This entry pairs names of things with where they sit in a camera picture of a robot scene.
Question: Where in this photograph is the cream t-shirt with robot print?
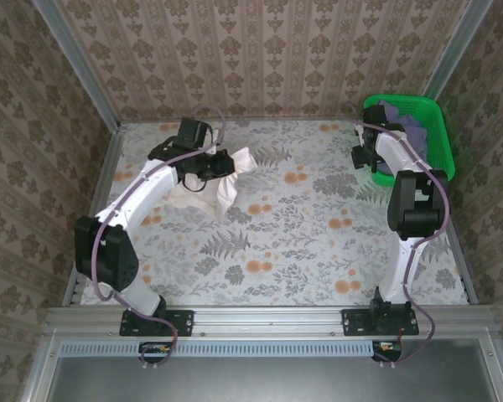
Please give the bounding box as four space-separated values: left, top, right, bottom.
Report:
157 146 261 223

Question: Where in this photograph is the purple t-shirt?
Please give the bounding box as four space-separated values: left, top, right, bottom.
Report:
379 99 429 177

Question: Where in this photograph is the green plastic basket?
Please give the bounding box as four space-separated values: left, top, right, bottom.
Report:
362 94 457 188

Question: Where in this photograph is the floral printed table cover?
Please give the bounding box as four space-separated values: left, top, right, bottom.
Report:
79 120 470 306

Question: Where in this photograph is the small black connector box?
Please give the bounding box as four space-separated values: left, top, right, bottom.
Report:
371 339 403 362
137 341 174 363

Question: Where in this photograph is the grey metal sheet panel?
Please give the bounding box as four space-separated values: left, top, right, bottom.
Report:
23 338 503 402

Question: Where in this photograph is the aluminium side rail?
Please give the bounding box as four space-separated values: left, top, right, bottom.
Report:
433 183 480 306
61 124 127 307

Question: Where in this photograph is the aluminium frame post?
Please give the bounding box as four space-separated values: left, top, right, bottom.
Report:
35 0 122 131
422 0 494 101

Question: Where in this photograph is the aluminium mounting rail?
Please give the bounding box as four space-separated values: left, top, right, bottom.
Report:
45 306 494 337

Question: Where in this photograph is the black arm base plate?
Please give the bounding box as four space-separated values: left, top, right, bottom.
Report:
119 308 194 338
342 308 420 338

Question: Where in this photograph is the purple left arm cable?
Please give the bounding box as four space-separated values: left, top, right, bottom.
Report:
91 104 226 373

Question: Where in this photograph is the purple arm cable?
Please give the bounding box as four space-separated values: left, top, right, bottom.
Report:
91 104 226 373
342 101 450 366

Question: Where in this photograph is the grey slotted cable duct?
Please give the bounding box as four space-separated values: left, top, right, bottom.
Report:
60 341 376 358

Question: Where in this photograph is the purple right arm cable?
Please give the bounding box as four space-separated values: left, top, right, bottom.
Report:
342 101 450 366

